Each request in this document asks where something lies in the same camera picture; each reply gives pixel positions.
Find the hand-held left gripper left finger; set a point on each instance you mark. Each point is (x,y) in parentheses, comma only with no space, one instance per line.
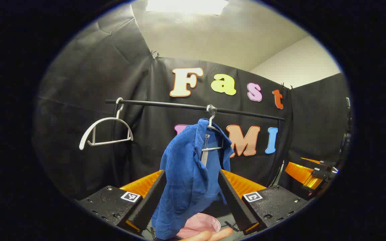
(149,201)

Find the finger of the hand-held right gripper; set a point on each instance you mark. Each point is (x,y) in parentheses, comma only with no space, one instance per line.
(300,174)
(327,164)

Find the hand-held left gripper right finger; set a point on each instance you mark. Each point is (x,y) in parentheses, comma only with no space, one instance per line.
(235,201)

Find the white plastic hanger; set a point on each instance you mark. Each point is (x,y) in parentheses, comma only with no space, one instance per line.
(210,115)
(104,122)

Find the ceiling light panel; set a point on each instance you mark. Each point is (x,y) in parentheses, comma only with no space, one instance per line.
(186,6)

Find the black clothes rail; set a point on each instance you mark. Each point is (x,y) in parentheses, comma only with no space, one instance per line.
(179,105)

